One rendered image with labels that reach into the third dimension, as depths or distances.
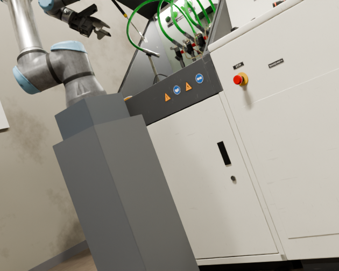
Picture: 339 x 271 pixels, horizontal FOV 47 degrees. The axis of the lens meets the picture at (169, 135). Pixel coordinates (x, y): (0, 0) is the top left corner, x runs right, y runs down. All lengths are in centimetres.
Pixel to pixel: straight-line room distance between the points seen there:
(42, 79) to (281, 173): 93
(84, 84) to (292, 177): 82
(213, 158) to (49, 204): 251
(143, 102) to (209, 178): 48
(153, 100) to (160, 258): 79
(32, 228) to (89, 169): 255
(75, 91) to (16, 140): 259
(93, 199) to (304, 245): 81
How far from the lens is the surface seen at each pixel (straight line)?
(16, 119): 401
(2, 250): 369
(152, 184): 136
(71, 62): 141
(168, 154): 184
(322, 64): 140
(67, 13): 214
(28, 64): 147
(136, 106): 192
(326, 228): 154
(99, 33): 214
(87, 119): 131
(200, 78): 164
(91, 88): 138
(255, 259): 176
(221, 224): 178
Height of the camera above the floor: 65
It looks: 2 degrees up
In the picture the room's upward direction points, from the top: 20 degrees counter-clockwise
